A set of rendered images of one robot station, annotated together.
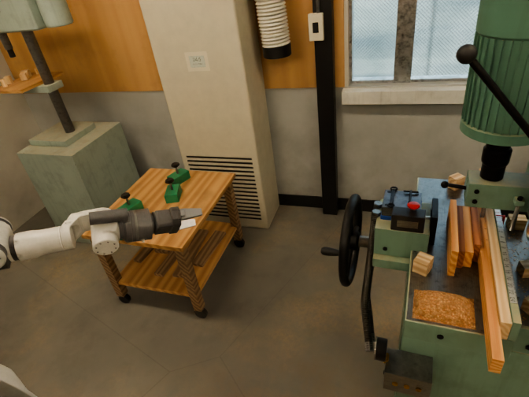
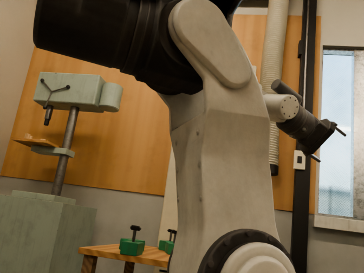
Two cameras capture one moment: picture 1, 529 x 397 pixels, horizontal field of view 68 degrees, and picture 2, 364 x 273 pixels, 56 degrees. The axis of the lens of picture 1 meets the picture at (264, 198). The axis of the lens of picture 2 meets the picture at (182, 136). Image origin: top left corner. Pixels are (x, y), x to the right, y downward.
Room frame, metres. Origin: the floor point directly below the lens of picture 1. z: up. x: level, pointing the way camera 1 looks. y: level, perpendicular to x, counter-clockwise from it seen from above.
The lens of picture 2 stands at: (0.04, 0.86, 0.67)
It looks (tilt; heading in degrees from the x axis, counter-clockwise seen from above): 14 degrees up; 349
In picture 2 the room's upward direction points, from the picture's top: 8 degrees clockwise
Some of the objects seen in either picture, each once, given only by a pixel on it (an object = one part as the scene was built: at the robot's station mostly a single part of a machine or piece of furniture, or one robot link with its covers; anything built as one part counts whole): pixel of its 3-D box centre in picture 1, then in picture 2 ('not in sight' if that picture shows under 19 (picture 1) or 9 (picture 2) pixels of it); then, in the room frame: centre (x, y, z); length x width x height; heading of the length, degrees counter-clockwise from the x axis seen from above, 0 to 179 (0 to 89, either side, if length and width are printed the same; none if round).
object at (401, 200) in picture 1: (403, 208); not in sight; (0.82, -0.36, 0.99); 0.13 x 0.11 x 0.06; 155
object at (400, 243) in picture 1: (402, 228); not in sight; (0.82, -0.36, 0.91); 0.15 x 0.14 x 0.09; 155
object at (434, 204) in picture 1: (420, 220); not in sight; (0.80, -0.41, 0.95); 0.09 x 0.07 x 0.09; 155
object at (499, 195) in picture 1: (497, 193); not in sight; (0.77, -0.57, 1.03); 0.14 x 0.07 x 0.09; 65
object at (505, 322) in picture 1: (490, 235); not in sight; (0.73, -0.56, 0.92); 0.60 x 0.02 x 0.05; 155
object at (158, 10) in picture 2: not in sight; (177, 48); (0.52, 0.79, 0.94); 0.14 x 0.13 x 0.12; 8
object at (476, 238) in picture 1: (473, 230); not in sight; (0.76, -0.53, 0.93); 0.18 x 0.02 x 0.06; 155
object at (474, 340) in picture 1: (434, 244); not in sight; (0.79, -0.44, 0.87); 0.61 x 0.30 x 0.06; 155
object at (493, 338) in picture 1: (482, 254); not in sight; (0.68, -0.51, 0.92); 0.62 x 0.02 x 0.04; 155
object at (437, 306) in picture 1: (444, 304); not in sight; (0.55, -0.35, 0.91); 0.12 x 0.09 x 0.03; 65
